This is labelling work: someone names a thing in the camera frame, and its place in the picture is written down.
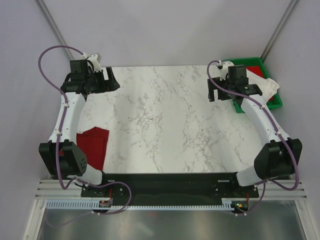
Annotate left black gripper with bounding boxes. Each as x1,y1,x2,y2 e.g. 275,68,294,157
85,67,120,95

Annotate purple cable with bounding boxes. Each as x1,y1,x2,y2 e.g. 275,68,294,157
206,59,305,192
38,45,88,190

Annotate red t shirt in bin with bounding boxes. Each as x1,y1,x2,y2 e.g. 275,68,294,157
246,66,268,79

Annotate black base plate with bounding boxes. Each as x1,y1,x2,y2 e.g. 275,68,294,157
81,172,259,207

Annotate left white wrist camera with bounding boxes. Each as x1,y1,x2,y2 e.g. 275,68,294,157
81,53,102,73

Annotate white printed t shirt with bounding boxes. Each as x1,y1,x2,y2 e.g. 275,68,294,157
246,69,280,103

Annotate green plastic bin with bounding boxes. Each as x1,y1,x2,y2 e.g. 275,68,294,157
225,57,283,110

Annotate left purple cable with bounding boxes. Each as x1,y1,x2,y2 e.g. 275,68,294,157
38,45,88,190

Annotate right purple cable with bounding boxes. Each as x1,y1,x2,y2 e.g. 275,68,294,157
206,59,305,192

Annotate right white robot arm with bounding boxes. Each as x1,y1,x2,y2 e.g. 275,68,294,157
206,60,303,197

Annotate folded red t shirt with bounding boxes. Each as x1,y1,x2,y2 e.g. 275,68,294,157
76,127,110,171

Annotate aluminium frame rail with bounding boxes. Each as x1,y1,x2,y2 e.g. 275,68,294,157
35,180,307,200

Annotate light blue cable duct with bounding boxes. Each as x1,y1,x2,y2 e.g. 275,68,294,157
45,199,235,211

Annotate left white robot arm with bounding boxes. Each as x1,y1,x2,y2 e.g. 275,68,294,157
38,53,120,197

